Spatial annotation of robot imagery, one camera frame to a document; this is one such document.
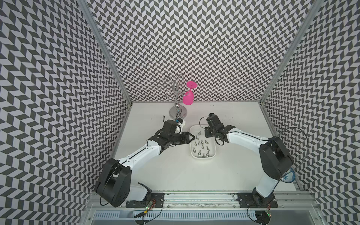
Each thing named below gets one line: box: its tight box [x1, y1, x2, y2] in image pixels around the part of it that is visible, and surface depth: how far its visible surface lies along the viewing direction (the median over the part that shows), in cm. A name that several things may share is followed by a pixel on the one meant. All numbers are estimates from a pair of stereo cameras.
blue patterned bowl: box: [280, 167, 296, 184], surface depth 80 cm
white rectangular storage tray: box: [189, 124, 217, 160], surface depth 93 cm
